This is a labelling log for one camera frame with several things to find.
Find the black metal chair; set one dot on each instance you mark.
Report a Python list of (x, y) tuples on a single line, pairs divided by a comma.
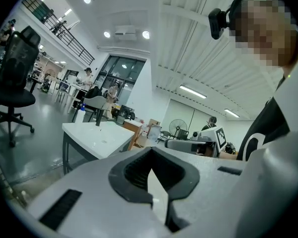
[(165, 135)]

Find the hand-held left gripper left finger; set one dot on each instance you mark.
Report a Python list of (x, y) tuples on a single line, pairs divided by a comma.
[(94, 195)]

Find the black mezzanine railing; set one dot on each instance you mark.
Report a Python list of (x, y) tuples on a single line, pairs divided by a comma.
[(62, 33)]

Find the ceiling tube light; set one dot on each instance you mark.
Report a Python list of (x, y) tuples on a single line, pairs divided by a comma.
[(232, 113), (192, 91)]

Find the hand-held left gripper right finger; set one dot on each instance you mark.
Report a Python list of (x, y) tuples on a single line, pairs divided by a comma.
[(208, 195)]

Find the brown cardboard sheet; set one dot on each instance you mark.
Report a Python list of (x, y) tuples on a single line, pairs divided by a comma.
[(154, 121)]

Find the grey-green armchair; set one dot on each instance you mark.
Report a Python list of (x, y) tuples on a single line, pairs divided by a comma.
[(94, 105)]

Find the black machine cabinet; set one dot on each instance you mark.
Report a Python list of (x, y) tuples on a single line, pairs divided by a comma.
[(126, 111)]

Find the person's black printed T-shirt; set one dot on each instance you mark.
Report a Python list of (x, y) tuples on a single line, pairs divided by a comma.
[(268, 128)]

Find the person's head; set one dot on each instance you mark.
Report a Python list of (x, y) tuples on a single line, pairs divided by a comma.
[(263, 28)]

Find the black office chair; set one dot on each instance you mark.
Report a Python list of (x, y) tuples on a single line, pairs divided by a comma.
[(15, 71)]

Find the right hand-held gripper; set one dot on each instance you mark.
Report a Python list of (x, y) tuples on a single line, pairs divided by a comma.
[(217, 137)]

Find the black floor fan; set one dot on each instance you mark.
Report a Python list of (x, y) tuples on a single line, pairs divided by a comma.
[(178, 128)]

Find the person's right forearm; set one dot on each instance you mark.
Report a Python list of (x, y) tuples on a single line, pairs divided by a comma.
[(228, 155)]

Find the black-framed glass window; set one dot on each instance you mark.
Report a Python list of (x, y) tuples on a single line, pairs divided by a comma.
[(121, 76)]

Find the white ceiling air conditioner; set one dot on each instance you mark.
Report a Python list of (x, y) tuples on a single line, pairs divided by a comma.
[(125, 31)]

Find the large clear water jug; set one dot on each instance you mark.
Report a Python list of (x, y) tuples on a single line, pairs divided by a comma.
[(146, 131)]

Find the white table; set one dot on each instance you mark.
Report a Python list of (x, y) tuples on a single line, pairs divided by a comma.
[(72, 90)]

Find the black head-mounted camera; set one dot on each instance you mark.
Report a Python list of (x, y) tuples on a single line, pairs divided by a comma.
[(218, 23)]

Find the plastic-wrapped panel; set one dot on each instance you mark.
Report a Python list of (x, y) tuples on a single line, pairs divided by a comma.
[(155, 133)]

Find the white soap bottle blue pump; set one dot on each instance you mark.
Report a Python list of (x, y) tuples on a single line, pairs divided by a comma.
[(80, 113)]

